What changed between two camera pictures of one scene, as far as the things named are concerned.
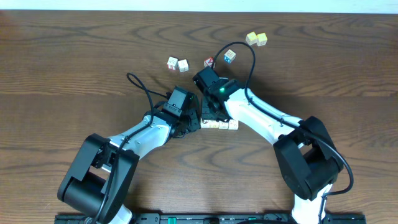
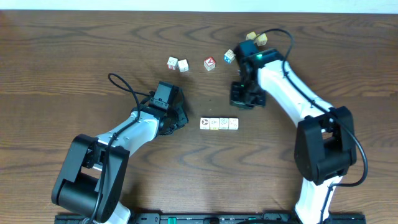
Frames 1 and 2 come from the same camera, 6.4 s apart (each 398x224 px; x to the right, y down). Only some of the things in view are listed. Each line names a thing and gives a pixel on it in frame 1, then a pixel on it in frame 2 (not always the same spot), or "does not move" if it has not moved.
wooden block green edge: x=212 y=124 does not move
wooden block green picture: x=233 y=124 does not move
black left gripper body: x=191 y=118 to x=179 y=115
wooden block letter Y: x=223 y=125 does not move
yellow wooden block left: x=252 y=38 does not move
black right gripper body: x=209 y=112 to x=247 y=96
